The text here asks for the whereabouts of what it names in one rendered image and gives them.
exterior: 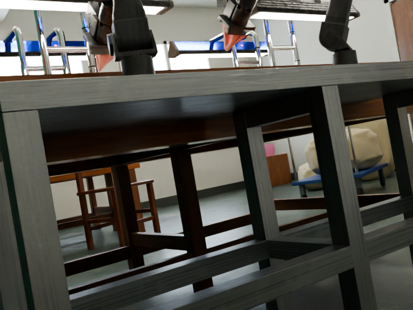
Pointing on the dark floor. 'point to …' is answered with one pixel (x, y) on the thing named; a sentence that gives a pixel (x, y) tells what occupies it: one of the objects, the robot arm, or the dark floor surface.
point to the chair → (114, 210)
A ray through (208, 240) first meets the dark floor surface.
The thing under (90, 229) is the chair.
